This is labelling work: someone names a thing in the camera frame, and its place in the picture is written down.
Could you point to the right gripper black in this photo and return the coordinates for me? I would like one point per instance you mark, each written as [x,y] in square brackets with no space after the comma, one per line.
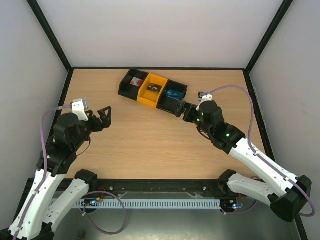
[187,112]

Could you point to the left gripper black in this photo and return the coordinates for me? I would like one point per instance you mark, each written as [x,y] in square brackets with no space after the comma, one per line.
[99,127]

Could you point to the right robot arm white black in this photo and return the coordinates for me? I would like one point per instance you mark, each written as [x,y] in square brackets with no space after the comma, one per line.
[284,192]

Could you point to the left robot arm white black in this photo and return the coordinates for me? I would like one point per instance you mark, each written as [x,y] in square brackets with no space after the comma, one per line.
[39,217]

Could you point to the blue card in bin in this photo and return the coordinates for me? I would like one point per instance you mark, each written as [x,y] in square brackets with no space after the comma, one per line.
[174,94]

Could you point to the dark card in yellow bin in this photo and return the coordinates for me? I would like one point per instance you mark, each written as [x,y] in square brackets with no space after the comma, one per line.
[154,88]

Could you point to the red white card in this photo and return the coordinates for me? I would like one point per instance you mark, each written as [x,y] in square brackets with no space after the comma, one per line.
[136,82]

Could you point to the right black storage bin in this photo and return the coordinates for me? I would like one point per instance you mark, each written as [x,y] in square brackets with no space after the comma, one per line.
[169,104]

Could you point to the black storage bin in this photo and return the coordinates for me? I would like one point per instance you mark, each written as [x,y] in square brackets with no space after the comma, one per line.
[130,85]
[169,104]

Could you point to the yellow storage bin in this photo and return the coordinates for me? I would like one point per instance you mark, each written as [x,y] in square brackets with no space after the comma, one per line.
[147,97]

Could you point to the left black storage bin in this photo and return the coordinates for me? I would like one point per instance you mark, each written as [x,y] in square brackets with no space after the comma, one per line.
[130,85]

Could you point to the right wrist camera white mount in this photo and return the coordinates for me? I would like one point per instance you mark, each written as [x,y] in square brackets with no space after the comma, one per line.
[203,96]

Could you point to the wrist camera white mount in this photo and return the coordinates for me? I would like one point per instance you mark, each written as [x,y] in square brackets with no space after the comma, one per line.
[203,96]
[79,107]

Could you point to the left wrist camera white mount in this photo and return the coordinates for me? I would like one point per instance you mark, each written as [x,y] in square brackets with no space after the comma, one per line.
[79,107]

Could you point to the black enclosure frame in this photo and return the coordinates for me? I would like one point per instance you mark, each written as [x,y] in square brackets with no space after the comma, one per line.
[281,12]

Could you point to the white slotted cable duct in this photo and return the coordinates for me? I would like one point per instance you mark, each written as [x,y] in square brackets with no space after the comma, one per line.
[159,204]

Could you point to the black mounting rail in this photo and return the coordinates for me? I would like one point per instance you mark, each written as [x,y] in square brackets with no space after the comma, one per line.
[114,187]

